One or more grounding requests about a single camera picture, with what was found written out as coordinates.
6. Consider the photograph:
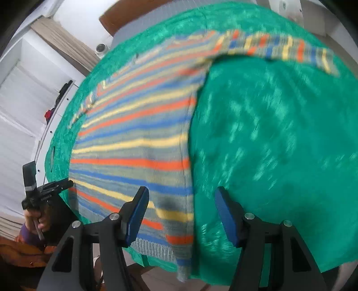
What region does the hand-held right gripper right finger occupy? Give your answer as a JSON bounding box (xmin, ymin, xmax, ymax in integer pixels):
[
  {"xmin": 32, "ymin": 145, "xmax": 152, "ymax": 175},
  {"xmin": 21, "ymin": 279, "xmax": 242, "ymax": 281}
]
[{"xmin": 215, "ymin": 186, "xmax": 328, "ymax": 291}]

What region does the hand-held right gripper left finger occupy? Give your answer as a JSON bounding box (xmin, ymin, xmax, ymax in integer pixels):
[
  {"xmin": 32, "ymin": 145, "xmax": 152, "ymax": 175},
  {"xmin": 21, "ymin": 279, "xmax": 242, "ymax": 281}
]
[{"xmin": 36, "ymin": 186, "xmax": 150, "ymax": 291}]

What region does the striped knit sweater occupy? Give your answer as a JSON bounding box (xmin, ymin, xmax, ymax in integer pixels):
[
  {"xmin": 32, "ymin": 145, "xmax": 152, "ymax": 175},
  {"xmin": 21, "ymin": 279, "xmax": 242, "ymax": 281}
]
[{"xmin": 68, "ymin": 29, "xmax": 340, "ymax": 283}]

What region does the person's left hand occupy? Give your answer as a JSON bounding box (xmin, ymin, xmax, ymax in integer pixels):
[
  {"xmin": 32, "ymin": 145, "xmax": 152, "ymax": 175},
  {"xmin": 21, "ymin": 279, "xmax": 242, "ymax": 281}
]
[{"xmin": 25, "ymin": 209, "xmax": 51, "ymax": 234}]

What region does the person's orange clothing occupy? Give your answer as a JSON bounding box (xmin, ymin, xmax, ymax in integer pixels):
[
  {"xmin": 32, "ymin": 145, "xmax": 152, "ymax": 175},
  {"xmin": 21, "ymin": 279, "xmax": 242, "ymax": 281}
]
[{"xmin": 0, "ymin": 235, "xmax": 56, "ymax": 270}]

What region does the white sheer curtain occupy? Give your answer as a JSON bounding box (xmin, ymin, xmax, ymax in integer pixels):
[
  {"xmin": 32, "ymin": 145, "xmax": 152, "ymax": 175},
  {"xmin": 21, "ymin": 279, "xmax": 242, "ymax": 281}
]
[{"xmin": 0, "ymin": 59, "xmax": 56, "ymax": 224}]

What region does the low white cabinet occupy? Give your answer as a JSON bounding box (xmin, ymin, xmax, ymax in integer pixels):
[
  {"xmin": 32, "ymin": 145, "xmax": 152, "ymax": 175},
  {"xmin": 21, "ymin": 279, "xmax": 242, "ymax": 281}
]
[{"xmin": 34, "ymin": 80, "xmax": 79, "ymax": 168}]

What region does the green patterned bedspread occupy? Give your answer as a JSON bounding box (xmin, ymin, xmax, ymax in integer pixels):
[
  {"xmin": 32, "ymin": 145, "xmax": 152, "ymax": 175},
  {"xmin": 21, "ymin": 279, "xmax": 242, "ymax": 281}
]
[{"xmin": 45, "ymin": 1, "xmax": 358, "ymax": 280}]

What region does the black item on cabinet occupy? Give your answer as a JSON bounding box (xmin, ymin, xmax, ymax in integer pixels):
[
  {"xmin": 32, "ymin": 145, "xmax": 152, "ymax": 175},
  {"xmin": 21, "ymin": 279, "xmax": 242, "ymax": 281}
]
[{"xmin": 54, "ymin": 80, "xmax": 74, "ymax": 107}]

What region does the beige curtain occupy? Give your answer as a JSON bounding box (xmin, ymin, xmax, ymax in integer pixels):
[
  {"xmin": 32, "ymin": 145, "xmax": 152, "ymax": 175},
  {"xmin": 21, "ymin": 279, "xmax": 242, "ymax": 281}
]
[{"xmin": 31, "ymin": 18, "xmax": 98, "ymax": 76}]

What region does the small white fan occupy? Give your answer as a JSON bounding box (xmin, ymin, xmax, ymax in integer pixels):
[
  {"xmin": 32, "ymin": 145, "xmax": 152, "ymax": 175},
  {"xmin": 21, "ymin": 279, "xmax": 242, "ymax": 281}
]
[{"xmin": 94, "ymin": 43, "xmax": 109, "ymax": 59}]

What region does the grey checked bed sheet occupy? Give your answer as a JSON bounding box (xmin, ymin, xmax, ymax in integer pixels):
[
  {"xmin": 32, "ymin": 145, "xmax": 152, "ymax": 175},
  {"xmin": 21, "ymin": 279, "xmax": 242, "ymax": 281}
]
[{"xmin": 113, "ymin": 6, "xmax": 196, "ymax": 47}]

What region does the wooden headboard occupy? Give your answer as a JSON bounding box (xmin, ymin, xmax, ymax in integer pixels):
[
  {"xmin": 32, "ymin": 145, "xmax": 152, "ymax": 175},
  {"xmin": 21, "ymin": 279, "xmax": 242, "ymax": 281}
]
[{"xmin": 99, "ymin": 0, "xmax": 174, "ymax": 37}]

